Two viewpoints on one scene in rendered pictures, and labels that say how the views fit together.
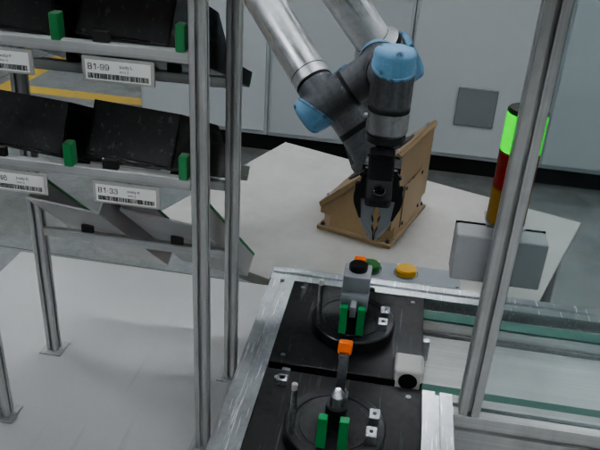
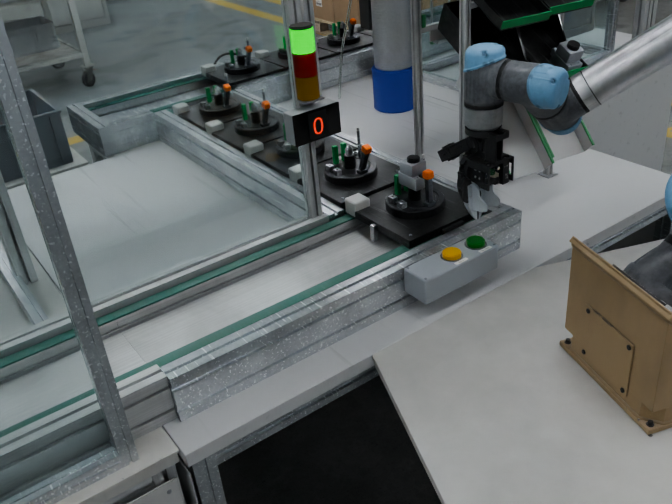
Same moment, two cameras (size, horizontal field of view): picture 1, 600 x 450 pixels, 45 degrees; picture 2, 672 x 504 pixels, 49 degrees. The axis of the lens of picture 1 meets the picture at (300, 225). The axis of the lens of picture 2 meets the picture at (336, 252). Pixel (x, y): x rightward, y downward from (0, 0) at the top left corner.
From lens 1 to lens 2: 2.39 m
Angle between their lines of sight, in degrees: 110
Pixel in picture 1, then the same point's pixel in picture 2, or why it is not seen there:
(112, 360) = (517, 186)
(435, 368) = (365, 245)
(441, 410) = (325, 207)
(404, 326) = (392, 221)
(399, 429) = (329, 188)
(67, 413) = not seen: hidden behind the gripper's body
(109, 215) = not seen: hidden behind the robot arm
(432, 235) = (566, 394)
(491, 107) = not seen: outside the picture
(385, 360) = (375, 203)
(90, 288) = (611, 194)
